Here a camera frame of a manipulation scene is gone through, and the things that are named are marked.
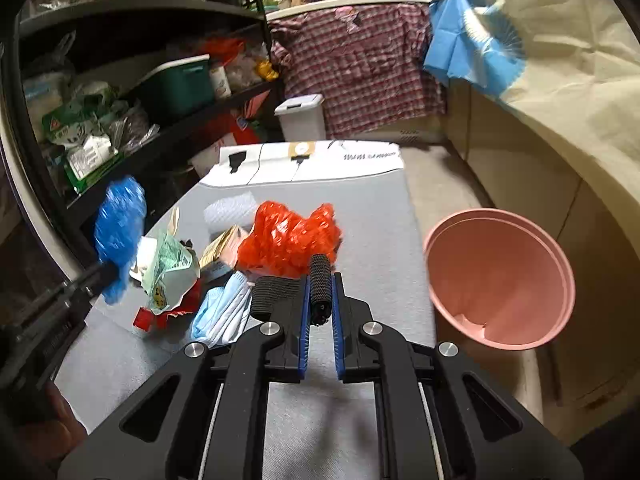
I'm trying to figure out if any green detergent bag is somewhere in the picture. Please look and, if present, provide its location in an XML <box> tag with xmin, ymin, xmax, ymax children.
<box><xmin>40</xmin><ymin>81</ymin><xmax>128</xmax><ymax>194</ymax></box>

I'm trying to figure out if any white pedal trash bin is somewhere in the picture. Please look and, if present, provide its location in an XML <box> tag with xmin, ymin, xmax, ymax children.
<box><xmin>274</xmin><ymin>93</ymin><xmax>326</xmax><ymax>142</ymax></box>

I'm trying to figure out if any yellow toy on shelf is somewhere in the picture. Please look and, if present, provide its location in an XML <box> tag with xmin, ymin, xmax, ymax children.
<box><xmin>255</xmin><ymin>60</ymin><xmax>279</xmax><ymax>81</ymax></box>

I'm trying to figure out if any black elastic band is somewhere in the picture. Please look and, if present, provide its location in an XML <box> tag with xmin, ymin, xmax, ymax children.
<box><xmin>250</xmin><ymin>276</ymin><xmax>299</xmax><ymax>322</ymax></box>

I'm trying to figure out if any orange plastic bag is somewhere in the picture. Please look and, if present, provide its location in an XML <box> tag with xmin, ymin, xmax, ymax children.
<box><xmin>236</xmin><ymin>200</ymin><xmax>342</xmax><ymax>278</ymax></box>

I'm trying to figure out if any red plaid shirt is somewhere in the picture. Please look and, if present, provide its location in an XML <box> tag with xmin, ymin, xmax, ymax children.
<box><xmin>269</xmin><ymin>3</ymin><xmax>446</xmax><ymax>139</ymax></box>

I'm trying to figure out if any red wrapper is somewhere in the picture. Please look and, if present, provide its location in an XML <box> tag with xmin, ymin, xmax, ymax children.
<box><xmin>132</xmin><ymin>280</ymin><xmax>202</xmax><ymax>332</ymax></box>

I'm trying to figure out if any white printed cloth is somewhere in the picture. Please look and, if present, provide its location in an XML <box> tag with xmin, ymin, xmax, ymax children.
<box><xmin>201</xmin><ymin>140</ymin><xmax>405</xmax><ymax>188</ymax></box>

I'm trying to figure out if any white cup on shelf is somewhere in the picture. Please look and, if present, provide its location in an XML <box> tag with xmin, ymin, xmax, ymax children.
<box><xmin>209</xmin><ymin>65</ymin><xmax>232</xmax><ymax>101</ymax></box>

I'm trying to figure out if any blue plastic bag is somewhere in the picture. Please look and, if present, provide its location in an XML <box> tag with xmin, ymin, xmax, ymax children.
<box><xmin>94</xmin><ymin>176</ymin><xmax>146</xmax><ymax>304</ymax></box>

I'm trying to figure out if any blue and cream cloth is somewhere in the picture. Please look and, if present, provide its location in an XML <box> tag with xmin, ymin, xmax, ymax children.
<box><xmin>423</xmin><ymin>0</ymin><xmax>639</xmax><ymax>245</ymax></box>

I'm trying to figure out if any pink plastic bucket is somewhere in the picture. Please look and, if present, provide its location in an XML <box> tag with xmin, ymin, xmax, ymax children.
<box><xmin>424</xmin><ymin>208</ymin><xmax>576</xmax><ymax>351</ymax></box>

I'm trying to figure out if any green cooler box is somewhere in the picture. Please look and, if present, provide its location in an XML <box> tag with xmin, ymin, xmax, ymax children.
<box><xmin>134</xmin><ymin>54</ymin><xmax>214</xmax><ymax>117</ymax></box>

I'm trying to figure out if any yellow tissue pack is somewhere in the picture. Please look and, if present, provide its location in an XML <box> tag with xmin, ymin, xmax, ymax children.
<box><xmin>200</xmin><ymin>226</ymin><xmax>248</xmax><ymax>283</ymax></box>

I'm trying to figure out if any green snack wrapper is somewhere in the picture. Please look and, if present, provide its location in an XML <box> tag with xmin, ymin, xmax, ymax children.
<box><xmin>142</xmin><ymin>230</ymin><xmax>201</xmax><ymax>315</ymax></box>

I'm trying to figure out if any black storage shelf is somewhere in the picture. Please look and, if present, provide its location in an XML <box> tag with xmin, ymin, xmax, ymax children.
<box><xmin>1</xmin><ymin>0</ymin><xmax>282</xmax><ymax>266</ymax></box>

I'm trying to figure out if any grey table mat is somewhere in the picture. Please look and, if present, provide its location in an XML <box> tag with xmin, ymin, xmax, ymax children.
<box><xmin>55</xmin><ymin>169</ymin><xmax>435</xmax><ymax>479</ymax></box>

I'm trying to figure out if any light blue face mask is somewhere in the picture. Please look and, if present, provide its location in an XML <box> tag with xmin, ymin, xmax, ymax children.
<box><xmin>191</xmin><ymin>272</ymin><xmax>252</xmax><ymax>348</ymax></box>

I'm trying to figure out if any white foam fruit net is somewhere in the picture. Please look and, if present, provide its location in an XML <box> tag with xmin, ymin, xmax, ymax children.
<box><xmin>203</xmin><ymin>192</ymin><xmax>258</xmax><ymax>234</ymax></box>

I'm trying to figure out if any left hand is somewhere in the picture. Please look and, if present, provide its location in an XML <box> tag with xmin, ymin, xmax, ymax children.
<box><xmin>18</xmin><ymin>382</ymin><xmax>88</xmax><ymax>464</ymax></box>

